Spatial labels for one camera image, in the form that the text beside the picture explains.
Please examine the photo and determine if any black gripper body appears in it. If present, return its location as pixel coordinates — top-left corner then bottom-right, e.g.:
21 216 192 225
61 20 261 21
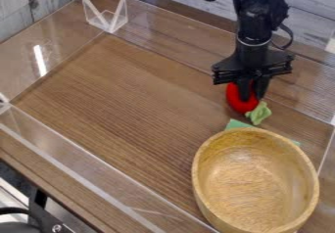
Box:
212 36 295 85

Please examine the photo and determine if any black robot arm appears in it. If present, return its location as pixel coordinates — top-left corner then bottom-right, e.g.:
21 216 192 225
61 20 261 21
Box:
205 0 295 102

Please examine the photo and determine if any green flat piece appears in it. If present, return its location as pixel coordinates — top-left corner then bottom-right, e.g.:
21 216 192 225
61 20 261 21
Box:
224 118 301 146

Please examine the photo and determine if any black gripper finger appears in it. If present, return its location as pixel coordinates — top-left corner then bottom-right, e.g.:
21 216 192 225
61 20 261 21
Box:
253 75 271 100
236 77 252 102

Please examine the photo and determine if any red plush strawberry toy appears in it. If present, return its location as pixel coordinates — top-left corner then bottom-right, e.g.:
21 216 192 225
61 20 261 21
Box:
227 83 272 125

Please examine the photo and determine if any wooden oval bowl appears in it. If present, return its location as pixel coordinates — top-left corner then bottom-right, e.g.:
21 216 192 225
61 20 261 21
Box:
191 127 319 233

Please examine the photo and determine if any clear acrylic corner bracket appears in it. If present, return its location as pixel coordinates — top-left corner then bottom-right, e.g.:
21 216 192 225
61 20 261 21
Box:
81 0 128 33

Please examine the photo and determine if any black cable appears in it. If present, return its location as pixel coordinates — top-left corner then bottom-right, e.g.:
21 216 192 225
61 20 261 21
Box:
0 207 44 233

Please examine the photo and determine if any black metal table frame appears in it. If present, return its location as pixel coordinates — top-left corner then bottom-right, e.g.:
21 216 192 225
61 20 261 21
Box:
0 177 89 233

